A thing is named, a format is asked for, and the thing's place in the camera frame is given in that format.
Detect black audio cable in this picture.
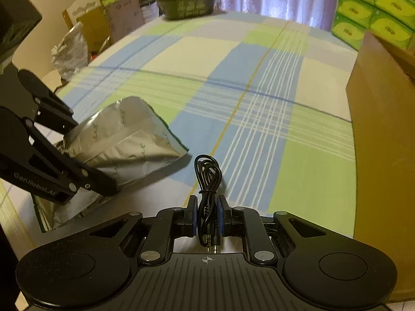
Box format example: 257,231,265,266
193,154,225,253

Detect silver foil pouch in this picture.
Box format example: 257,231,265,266
32,96,189,232

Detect crumpled plastic bag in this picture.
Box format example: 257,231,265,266
51,22,90,81

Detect cardboard boxes in corner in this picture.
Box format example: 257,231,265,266
63,0,145,55

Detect checked tablecloth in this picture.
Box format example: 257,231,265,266
1,11,357,257

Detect brown cardboard box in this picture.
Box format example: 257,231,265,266
346,32,415,302

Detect green tissue pack stack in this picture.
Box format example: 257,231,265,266
331,0,414,53

